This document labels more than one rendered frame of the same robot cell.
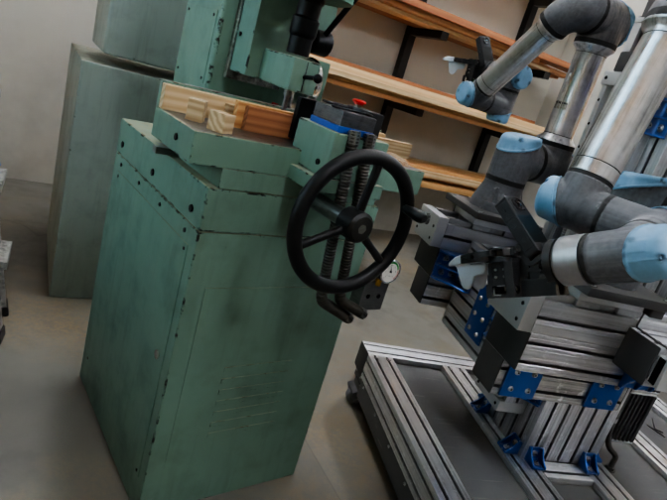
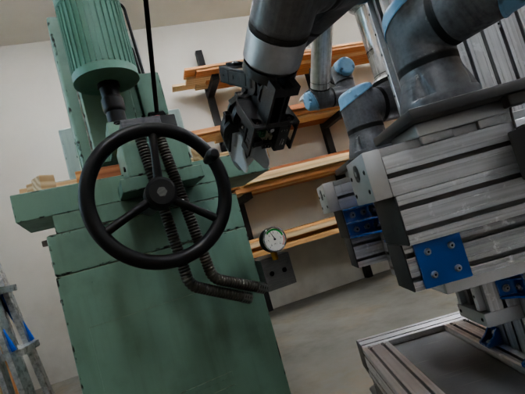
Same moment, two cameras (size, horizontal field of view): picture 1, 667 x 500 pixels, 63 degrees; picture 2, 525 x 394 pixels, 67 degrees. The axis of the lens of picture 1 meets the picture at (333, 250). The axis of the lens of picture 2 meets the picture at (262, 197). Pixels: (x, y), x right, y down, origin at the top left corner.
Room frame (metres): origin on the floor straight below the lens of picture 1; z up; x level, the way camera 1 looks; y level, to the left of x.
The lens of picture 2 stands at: (0.32, -0.42, 0.69)
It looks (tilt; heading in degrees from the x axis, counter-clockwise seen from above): 4 degrees up; 16
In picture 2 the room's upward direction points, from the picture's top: 16 degrees counter-clockwise
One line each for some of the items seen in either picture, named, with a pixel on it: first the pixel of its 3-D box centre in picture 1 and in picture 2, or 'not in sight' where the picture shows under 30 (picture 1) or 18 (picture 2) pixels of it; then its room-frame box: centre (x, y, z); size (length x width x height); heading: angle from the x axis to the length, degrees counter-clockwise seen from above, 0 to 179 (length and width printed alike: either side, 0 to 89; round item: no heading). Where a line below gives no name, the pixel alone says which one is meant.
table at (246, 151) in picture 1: (310, 161); (153, 185); (1.20, 0.10, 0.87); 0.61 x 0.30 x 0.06; 131
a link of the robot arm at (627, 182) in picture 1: (637, 203); (419, 30); (1.17, -0.58, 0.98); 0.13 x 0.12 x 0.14; 50
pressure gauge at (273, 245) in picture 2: (384, 272); (273, 243); (1.27, -0.14, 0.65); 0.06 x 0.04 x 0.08; 131
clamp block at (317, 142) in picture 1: (337, 151); (153, 159); (1.13, 0.05, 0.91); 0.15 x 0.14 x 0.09; 131
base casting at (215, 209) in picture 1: (239, 177); (141, 240); (1.35, 0.28, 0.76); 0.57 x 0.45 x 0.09; 41
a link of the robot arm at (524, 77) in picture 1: (513, 76); (341, 71); (1.94, -0.40, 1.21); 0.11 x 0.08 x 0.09; 31
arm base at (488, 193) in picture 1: (499, 193); (369, 141); (1.65, -0.43, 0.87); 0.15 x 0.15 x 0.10
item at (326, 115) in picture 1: (350, 117); (148, 129); (1.14, 0.04, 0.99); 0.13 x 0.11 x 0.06; 131
